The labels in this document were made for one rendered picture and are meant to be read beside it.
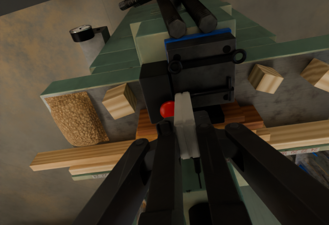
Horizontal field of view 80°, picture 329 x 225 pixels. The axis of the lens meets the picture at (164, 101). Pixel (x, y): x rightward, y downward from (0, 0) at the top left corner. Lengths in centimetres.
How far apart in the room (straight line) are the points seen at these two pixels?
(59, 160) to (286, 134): 51
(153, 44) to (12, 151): 211
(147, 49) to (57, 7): 112
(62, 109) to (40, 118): 144
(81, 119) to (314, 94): 48
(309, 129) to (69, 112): 50
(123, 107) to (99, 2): 98
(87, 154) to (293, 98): 47
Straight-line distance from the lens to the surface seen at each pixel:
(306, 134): 52
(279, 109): 49
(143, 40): 29
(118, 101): 37
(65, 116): 44
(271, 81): 39
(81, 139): 46
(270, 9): 140
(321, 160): 126
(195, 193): 33
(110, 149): 49
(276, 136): 50
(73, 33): 62
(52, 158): 55
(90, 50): 70
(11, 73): 172
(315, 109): 54
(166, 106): 26
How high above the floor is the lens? 124
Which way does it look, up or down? 55 degrees down
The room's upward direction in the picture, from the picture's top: 179 degrees clockwise
